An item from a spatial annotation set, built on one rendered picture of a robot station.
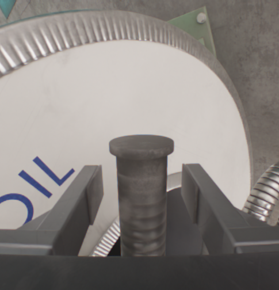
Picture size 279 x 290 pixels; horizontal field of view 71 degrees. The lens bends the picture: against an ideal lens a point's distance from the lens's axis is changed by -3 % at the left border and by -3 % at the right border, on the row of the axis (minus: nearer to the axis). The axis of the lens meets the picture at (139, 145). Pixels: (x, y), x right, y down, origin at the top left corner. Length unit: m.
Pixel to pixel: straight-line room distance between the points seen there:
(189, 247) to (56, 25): 0.77
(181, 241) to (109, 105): 0.65
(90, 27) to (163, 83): 0.17
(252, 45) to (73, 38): 0.74
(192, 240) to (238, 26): 0.81
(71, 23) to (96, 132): 0.15
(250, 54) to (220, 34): 0.14
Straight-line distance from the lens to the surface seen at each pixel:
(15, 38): 0.28
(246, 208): 0.18
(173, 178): 0.46
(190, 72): 0.49
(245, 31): 0.93
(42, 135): 0.28
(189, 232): 0.82
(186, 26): 0.99
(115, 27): 0.35
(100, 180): 0.16
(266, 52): 0.93
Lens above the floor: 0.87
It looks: 31 degrees down
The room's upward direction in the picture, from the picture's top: 133 degrees counter-clockwise
